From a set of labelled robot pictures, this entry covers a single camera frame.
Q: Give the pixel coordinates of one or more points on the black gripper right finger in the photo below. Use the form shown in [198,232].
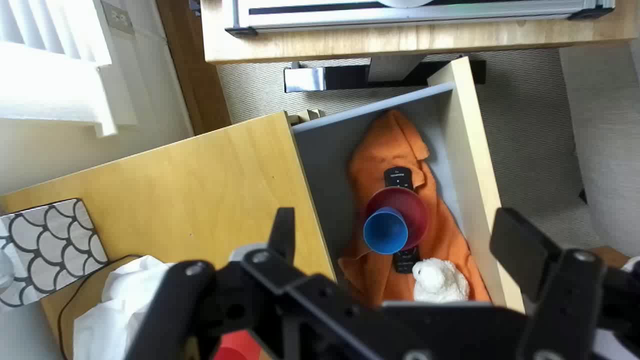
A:
[563,288]

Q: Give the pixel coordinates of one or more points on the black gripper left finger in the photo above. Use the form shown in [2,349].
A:
[168,318]

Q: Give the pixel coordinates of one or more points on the light wooden drawer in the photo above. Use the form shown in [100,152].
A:
[439,136]

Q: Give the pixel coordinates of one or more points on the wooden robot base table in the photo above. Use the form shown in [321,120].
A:
[357,43]

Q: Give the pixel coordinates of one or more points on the orange cloth in drawer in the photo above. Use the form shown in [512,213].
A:
[392,140]

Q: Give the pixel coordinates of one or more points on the black remote in drawer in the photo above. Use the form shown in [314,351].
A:
[399,177]

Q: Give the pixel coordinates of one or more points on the red plastic cup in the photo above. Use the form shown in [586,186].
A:
[238,346]

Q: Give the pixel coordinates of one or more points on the crumpled white tissue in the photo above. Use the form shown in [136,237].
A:
[107,330]

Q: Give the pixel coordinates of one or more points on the wooden nightstand cabinet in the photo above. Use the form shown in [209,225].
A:
[196,198]

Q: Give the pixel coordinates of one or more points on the white plush toy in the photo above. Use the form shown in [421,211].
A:
[439,280]

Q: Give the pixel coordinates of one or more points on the scale-patterned tissue box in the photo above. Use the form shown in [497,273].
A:
[49,246]

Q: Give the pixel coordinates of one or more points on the maroon and blue cup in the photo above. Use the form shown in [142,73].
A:
[394,220]

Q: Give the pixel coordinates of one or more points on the white window blinds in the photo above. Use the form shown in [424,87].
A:
[58,64]

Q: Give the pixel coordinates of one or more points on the silver metal base frame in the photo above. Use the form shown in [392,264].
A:
[258,16]

